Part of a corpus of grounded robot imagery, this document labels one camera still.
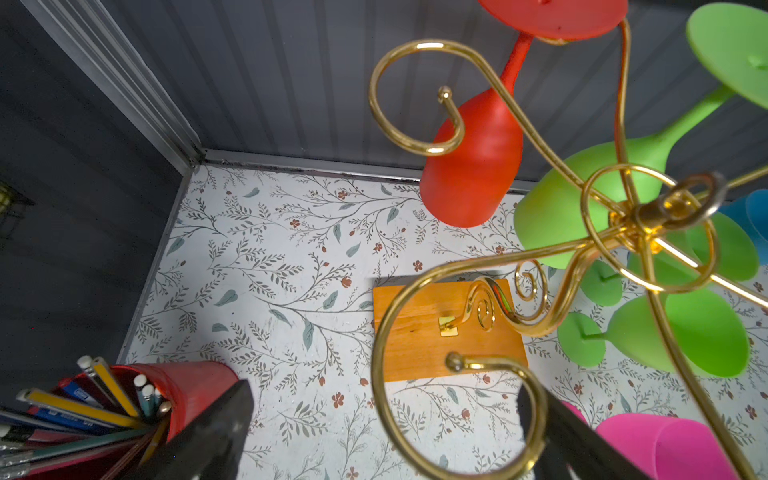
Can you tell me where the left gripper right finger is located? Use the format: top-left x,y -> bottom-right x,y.
517,385 -> 648,479

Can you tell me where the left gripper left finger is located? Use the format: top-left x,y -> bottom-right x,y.
128,380 -> 254,480

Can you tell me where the pink wine glass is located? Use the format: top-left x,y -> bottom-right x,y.
596,413 -> 738,479

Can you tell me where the green wine glass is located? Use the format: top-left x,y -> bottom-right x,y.
557,289 -> 750,378
513,2 -> 767,250
581,213 -> 760,306

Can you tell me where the blue wine glass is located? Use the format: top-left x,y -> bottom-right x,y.
719,189 -> 768,265

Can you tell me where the red wine glass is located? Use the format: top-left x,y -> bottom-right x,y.
419,0 -> 628,228

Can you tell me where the red pencil cup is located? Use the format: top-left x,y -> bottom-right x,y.
1,356 -> 238,479

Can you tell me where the wooden base wire glass rack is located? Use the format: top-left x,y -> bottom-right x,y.
367,17 -> 768,480

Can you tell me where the black wire wall basket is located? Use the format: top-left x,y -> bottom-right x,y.
1,182 -> 35,250

